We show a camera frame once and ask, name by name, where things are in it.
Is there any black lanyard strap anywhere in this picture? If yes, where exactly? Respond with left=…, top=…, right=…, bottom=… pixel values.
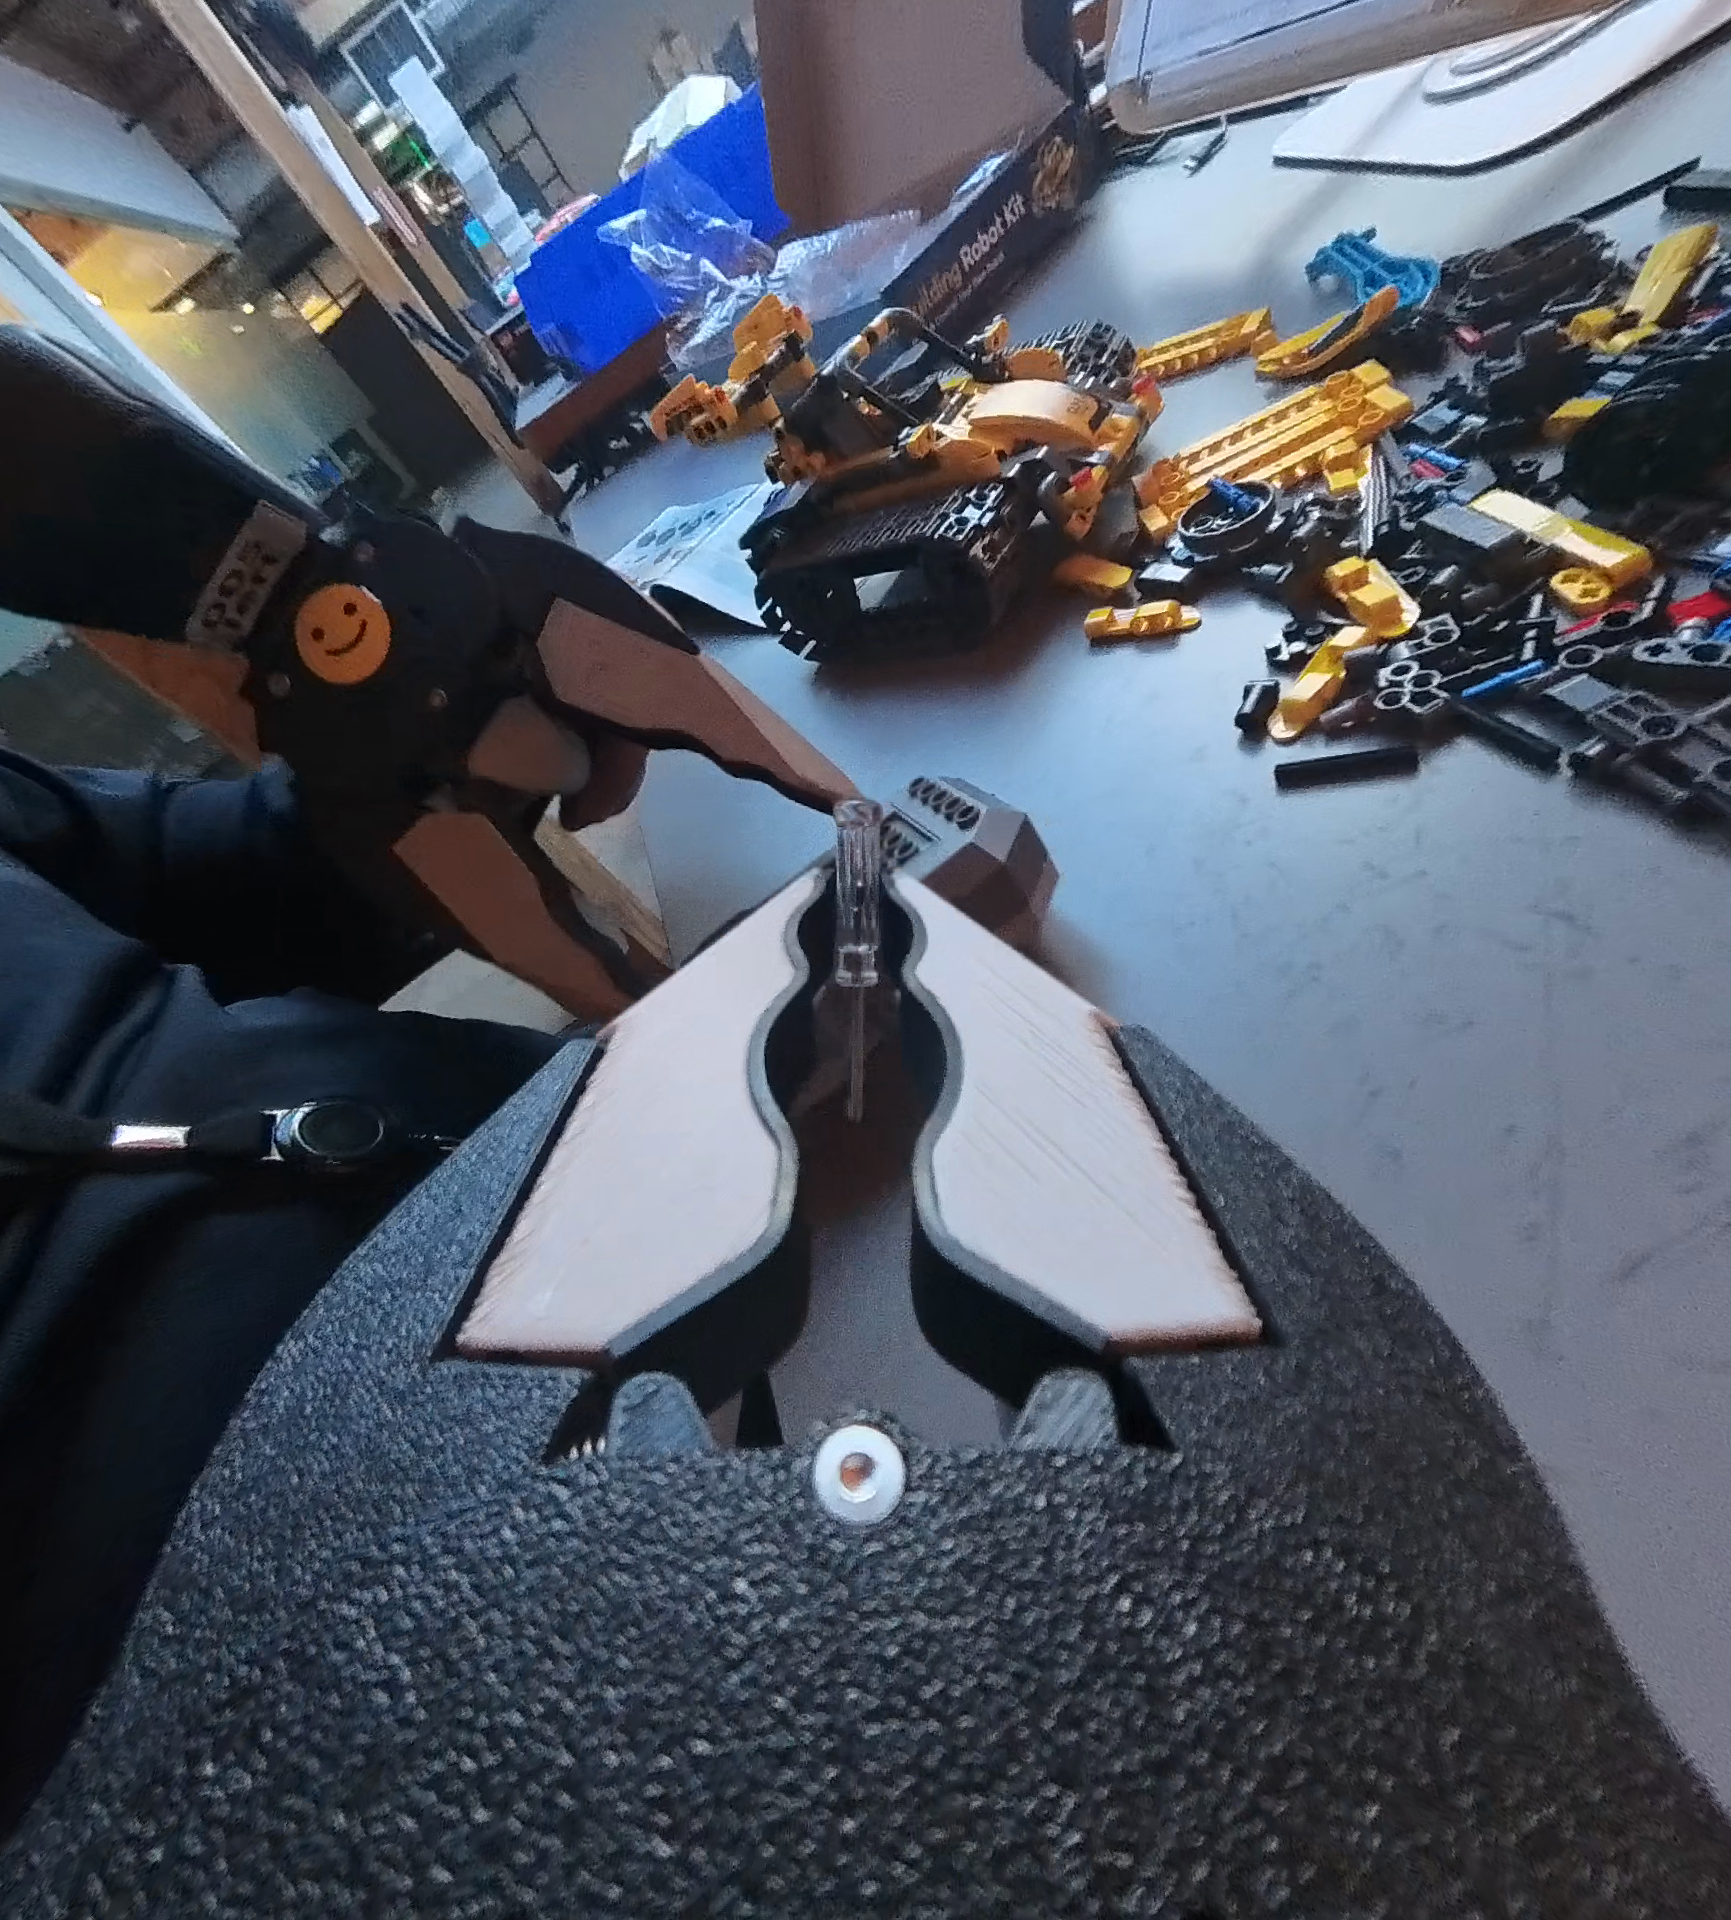
left=0, top=1079, right=282, bottom=1172

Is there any dark blue kit box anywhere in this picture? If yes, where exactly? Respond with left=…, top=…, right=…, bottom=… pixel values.
left=760, top=0, right=1108, bottom=323

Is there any yellow long beam frame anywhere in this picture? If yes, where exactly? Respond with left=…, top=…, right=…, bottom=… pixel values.
left=1136, top=360, right=1414, bottom=519

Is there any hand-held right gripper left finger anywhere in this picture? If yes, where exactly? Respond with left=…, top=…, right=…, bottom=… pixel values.
left=452, top=870, right=826, bottom=1412

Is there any clear-handled screwdriver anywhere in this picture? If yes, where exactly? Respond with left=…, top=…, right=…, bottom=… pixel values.
left=832, top=797, right=890, bottom=1127

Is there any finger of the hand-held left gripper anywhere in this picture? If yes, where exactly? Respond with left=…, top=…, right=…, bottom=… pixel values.
left=458, top=514, right=862, bottom=818
left=398, top=797, right=678, bottom=1025

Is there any wooden document stand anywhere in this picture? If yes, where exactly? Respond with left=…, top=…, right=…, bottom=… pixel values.
left=1106, top=0, right=1731, bottom=170

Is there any yellow tracked toy vehicle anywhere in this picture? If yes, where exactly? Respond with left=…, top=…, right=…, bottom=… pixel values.
left=738, top=305, right=1168, bottom=661

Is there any person's left hand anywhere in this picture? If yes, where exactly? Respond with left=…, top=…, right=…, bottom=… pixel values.
left=472, top=708, right=652, bottom=833

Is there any clear plastic bag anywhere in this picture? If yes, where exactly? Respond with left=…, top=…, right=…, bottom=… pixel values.
left=596, top=150, right=928, bottom=323

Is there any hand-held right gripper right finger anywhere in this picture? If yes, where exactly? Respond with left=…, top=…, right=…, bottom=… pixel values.
left=888, top=870, right=1270, bottom=1412

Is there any black axle rod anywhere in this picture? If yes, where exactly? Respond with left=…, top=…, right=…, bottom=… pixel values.
left=1274, top=744, right=1422, bottom=791

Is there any pile of small brick pieces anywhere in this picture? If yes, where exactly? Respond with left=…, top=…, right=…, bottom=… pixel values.
left=1136, top=216, right=1731, bottom=842

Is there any grey studded battery box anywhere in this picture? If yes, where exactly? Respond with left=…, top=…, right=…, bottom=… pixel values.
left=880, top=774, right=1062, bottom=961

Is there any blue curved brick piece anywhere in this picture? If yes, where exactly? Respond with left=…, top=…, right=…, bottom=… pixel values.
left=1304, top=228, right=1444, bottom=309

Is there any short yellow curved piece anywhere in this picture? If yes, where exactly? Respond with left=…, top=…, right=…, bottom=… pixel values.
left=1268, top=625, right=1384, bottom=744

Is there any blue storage bin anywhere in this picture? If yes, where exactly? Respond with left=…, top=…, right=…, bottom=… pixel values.
left=512, top=82, right=792, bottom=378

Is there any black round badge reel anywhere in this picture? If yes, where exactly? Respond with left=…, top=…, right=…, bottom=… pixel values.
left=266, top=1097, right=394, bottom=1175

